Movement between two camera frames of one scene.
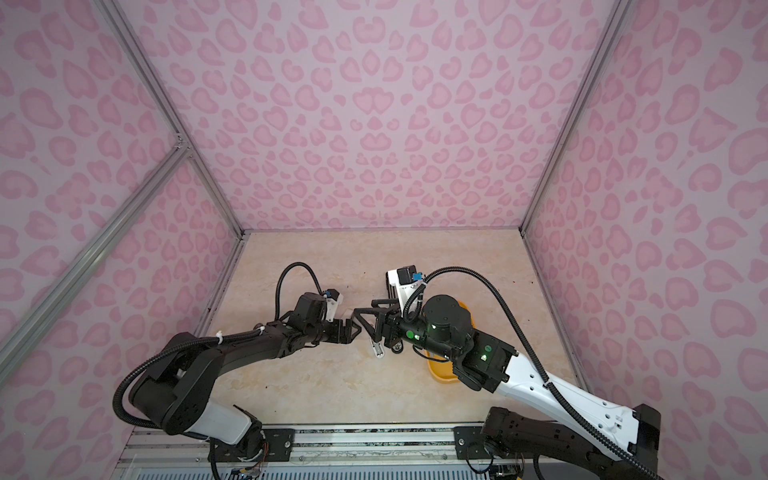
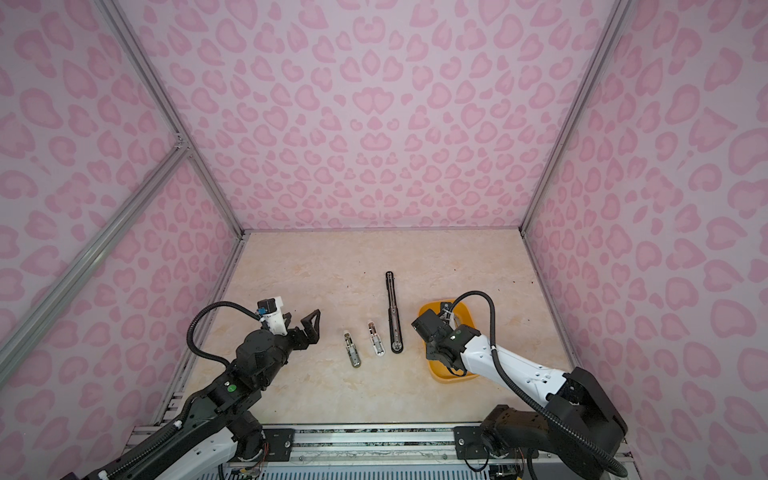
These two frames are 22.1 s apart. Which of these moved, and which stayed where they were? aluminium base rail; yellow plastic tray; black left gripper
Moved: black left gripper
Stayed: yellow plastic tray; aluminium base rail
